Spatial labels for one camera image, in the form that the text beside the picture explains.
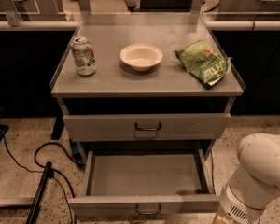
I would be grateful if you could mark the grey metal drawer cabinet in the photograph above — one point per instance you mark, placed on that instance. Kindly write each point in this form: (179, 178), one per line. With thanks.
(117, 89)

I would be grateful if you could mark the white paper bowl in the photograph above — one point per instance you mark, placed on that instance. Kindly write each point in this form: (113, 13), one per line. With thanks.
(141, 57)

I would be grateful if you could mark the black floor bar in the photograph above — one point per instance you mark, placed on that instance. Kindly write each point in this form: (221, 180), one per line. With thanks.
(47, 173)

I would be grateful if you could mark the grey top drawer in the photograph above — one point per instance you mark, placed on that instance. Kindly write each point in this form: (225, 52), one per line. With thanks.
(86, 128)

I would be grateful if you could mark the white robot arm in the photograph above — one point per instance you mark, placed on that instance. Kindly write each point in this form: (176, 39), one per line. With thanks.
(254, 184)

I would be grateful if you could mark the white horizontal rail pipe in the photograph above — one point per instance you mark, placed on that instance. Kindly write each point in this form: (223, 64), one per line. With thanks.
(212, 25)

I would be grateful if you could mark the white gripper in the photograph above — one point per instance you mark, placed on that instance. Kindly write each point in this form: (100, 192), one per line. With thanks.
(236, 208)

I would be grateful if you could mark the crushed white soda can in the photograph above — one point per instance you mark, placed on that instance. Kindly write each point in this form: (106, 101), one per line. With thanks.
(83, 55)

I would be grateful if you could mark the green chip bag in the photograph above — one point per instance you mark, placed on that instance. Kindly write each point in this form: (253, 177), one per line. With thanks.
(204, 62)

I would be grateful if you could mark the grey drawer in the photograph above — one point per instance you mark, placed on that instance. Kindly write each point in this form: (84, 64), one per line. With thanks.
(86, 128)
(145, 184)

